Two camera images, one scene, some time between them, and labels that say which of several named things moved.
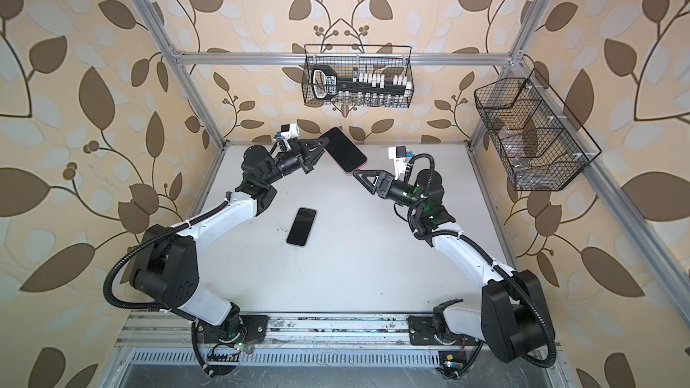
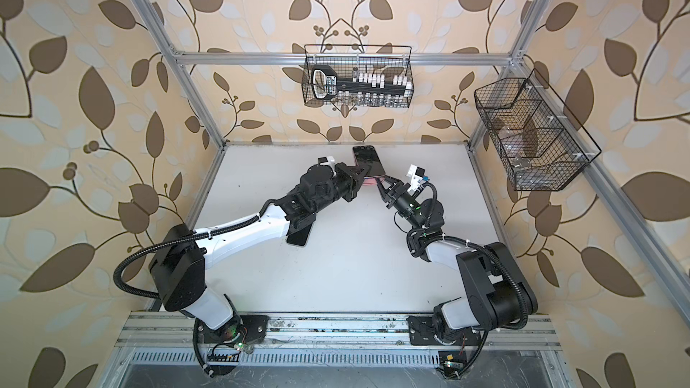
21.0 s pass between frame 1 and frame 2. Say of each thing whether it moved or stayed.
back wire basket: stayed
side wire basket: stayed
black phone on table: stayed
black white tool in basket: stayed
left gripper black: moved
